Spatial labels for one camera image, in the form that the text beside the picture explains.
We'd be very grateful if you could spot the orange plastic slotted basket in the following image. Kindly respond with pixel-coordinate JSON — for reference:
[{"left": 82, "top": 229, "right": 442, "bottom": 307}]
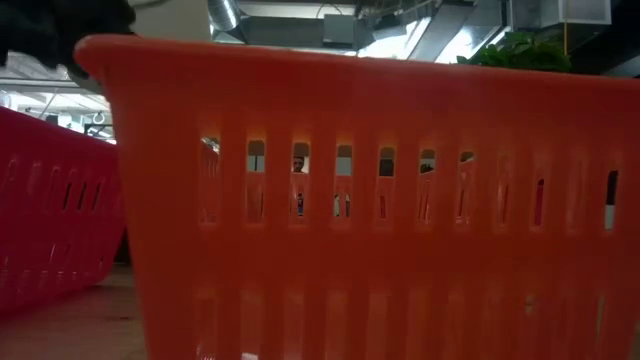
[{"left": 73, "top": 33, "right": 640, "bottom": 360}]

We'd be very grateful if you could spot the red plastic slotted basket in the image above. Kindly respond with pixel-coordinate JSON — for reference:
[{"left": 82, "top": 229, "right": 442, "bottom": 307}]
[{"left": 0, "top": 105, "right": 127, "bottom": 317}]

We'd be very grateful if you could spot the green leafy plant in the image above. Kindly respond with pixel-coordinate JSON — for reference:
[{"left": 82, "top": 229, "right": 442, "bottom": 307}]
[{"left": 456, "top": 31, "right": 574, "bottom": 74}]

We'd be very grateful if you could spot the silver round air duct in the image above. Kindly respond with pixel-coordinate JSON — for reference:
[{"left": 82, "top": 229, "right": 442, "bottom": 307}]
[{"left": 207, "top": 0, "right": 242, "bottom": 32}]

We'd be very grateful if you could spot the grey rectangular ceiling duct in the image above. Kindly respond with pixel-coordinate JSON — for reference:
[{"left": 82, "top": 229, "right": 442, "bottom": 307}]
[{"left": 239, "top": 13, "right": 377, "bottom": 51}]

